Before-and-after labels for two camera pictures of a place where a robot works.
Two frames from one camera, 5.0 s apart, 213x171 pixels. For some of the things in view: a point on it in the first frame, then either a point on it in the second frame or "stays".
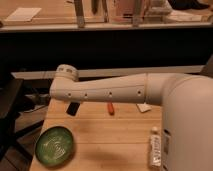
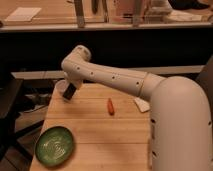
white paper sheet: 22,14 stays
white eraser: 144,107 stays
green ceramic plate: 53,146 stays
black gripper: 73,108 -> 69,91
